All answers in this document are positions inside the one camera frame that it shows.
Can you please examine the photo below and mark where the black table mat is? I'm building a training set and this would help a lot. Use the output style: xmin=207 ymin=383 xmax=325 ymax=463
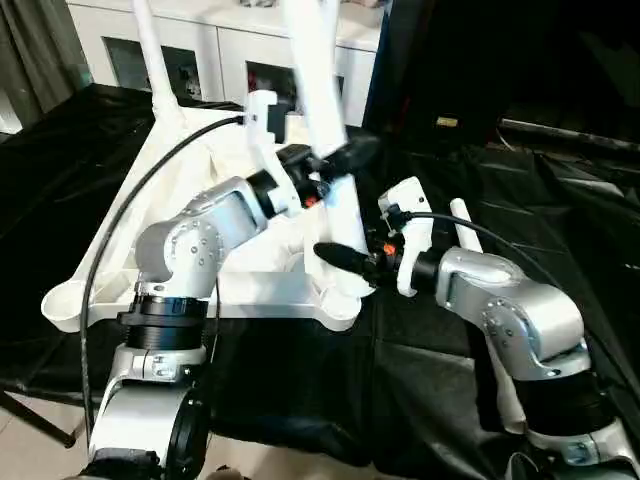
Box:
xmin=0 ymin=82 xmax=640 ymax=480

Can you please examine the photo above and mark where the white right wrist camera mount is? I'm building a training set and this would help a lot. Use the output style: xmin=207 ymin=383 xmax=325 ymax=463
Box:
xmin=377 ymin=176 xmax=433 ymax=298

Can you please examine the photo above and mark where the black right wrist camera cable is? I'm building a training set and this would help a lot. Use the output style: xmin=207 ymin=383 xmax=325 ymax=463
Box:
xmin=385 ymin=208 xmax=640 ymax=401

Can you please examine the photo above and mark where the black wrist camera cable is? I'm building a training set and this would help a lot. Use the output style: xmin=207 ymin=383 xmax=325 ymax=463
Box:
xmin=78 ymin=112 xmax=250 ymax=451
xmin=385 ymin=208 xmax=640 ymax=401

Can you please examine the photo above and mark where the white glass-door cabinet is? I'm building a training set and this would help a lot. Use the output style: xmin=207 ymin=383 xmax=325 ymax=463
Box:
xmin=66 ymin=0 xmax=387 ymax=127

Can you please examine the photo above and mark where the black left wrist camera cable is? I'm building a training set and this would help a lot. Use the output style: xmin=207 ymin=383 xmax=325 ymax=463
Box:
xmin=78 ymin=112 xmax=250 ymax=451

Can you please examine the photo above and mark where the grey window curtain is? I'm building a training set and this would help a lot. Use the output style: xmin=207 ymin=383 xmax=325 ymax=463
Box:
xmin=0 ymin=0 xmax=92 ymax=135

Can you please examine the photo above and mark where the dark metal rod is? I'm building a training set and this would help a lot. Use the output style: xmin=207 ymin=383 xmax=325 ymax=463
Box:
xmin=499 ymin=118 xmax=640 ymax=152

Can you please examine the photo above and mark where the black backdrop cloth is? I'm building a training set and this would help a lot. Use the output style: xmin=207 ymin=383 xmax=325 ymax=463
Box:
xmin=362 ymin=0 xmax=640 ymax=147

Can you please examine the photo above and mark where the black metal table frame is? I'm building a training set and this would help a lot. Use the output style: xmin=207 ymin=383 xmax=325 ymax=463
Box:
xmin=0 ymin=388 xmax=77 ymax=450

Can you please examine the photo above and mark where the white plastic table top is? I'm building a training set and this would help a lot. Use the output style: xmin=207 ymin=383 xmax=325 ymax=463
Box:
xmin=40 ymin=98 xmax=362 ymax=334

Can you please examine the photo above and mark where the white plastic table leg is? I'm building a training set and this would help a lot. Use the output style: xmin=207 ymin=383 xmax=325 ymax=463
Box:
xmin=280 ymin=0 xmax=380 ymax=302
xmin=129 ymin=0 xmax=182 ymax=124
xmin=448 ymin=197 xmax=530 ymax=436

